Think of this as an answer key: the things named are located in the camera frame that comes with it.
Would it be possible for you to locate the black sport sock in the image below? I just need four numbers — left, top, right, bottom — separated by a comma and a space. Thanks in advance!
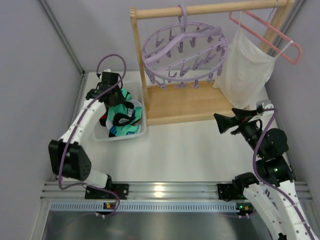
112, 101, 139, 127

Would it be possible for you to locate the red yellow argyle sock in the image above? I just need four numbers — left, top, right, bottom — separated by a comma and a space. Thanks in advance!
99, 114, 107, 127

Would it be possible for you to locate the purple round clip hanger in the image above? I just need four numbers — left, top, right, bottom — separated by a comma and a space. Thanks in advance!
141, 4, 228, 89

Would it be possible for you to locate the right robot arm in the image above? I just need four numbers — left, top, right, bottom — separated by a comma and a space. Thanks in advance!
213, 106, 318, 240

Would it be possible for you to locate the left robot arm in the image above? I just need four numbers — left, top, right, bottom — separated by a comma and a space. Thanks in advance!
48, 71, 124, 192

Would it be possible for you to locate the pink clothes hanger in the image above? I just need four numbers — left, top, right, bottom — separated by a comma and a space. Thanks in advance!
240, 8, 303, 65

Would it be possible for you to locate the white plastic basket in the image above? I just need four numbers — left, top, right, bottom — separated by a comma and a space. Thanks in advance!
92, 79, 147, 142

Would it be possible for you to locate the white mesh laundry bag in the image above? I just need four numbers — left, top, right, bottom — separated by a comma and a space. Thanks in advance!
213, 29, 276, 109

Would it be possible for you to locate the wooden rack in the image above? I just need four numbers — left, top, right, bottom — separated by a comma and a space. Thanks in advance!
129, 0, 295, 126

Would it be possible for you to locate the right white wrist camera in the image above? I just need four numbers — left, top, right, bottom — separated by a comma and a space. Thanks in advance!
256, 100, 275, 117

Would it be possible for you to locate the aluminium mounting rail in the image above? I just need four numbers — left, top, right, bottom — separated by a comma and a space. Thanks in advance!
41, 181, 311, 201

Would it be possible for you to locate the grey slotted cable duct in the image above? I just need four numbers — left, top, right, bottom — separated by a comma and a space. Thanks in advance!
50, 201, 253, 213

